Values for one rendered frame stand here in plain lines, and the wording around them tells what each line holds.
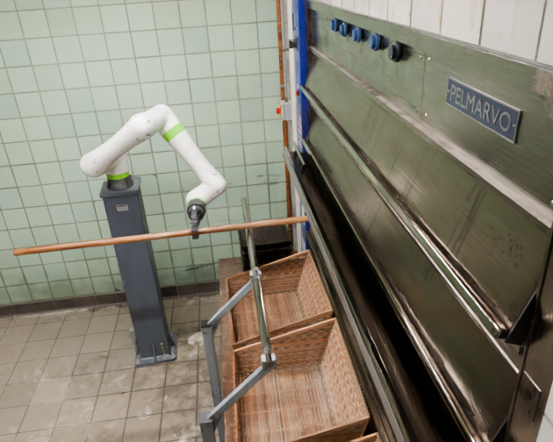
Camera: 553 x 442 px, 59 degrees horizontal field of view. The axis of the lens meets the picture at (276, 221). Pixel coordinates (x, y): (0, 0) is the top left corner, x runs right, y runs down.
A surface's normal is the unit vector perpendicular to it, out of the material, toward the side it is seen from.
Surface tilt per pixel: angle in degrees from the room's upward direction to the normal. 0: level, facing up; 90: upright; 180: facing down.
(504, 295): 70
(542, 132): 90
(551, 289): 90
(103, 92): 90
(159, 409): 0
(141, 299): 90
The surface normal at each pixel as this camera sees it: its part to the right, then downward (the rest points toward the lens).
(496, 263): -0.95, -0.20
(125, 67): 0.12, 0.45
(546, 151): -0.99, 0.11
